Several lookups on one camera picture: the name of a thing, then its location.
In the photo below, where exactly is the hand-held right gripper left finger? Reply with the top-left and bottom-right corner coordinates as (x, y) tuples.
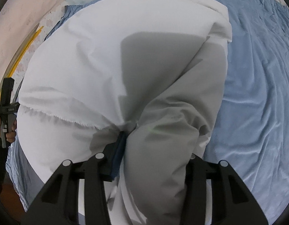
(21, 131), (127, 225)

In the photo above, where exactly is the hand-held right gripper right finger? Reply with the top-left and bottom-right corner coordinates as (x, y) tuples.
(182, 153), (269, 225)

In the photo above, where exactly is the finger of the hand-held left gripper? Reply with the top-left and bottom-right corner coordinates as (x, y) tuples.
(2, 77), (15, 106)

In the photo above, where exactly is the person's left hand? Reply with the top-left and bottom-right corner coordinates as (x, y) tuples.
(0, 119), (17, 144)

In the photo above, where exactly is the yellow strip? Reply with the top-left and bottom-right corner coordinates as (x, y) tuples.
(0, 26), (45, 104)

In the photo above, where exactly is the floral print mattress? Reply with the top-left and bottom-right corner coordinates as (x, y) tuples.
(11, 3), (72, 92)

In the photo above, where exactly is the blue bed sheet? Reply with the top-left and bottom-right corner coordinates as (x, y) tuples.
(6, 0), (289, 221)

